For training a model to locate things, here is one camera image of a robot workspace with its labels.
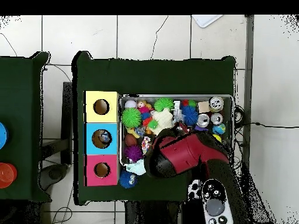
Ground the mint green cloth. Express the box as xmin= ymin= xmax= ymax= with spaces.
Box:
xmin=126 ymin=159 xmax=147 ymax=176

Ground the blue spiky ball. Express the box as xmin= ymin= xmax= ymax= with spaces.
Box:
xmin=181 ymin=106 xmax=199 ymax=126
xmin=119 ymin=169 xmax=139 ymax=189

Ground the silver mesh bin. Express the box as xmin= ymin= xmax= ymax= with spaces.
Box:
xmin=118 ymin=93 xmax=235 ymax=167

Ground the wooden box with three holes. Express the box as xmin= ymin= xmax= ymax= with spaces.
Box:
xmin=83 ymin=90 xmax=121 ymax=187

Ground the cream cloth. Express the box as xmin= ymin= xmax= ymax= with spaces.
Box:
xmin=151 ymin=107 xmax=175 ymax=135

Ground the large green spiky ball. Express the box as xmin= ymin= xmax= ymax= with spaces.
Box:
xmin=121 ymin=107 xmax=142 ymax=128

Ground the white baseball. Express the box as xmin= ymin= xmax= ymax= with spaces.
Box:
xmin=124 ymin=99 xmax=137 ymax=110

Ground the purple spiky ball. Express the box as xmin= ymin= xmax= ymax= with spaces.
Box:
xmin=123 ymin=145 xmax=144 ymax=163

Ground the dark green tablecloth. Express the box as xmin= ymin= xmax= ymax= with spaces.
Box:
xmin=71 ymin=50 xmax=237 ymax=206
xmin=0 ymin=51 xmax=52 ymax=203

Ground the wooden cube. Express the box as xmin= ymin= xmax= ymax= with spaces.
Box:
xmin=197 ymin=100 xmax=211 ymax=114

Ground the white tray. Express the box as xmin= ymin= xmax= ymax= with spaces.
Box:
xmin=191 ymin=15 xmax=224 ymax=29

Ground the red plastic cup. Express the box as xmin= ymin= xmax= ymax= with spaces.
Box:
xmin=10 ymin=163 xmax=18 ymax=183

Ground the blue round disc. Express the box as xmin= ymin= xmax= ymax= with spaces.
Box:
xmin=0 ymin=121 xmax=9 ymax=150

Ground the orange plastic cup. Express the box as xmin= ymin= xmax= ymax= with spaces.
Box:
xmin=0 ymin=162 xmax=15 ymax=189

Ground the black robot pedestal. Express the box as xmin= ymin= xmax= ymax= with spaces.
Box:
xmin=124 ymin=199 xmax=183 ymax=224

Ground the black cable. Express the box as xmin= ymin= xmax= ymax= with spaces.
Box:
xmin=234 ymin=121 xmax=299 ymax=129

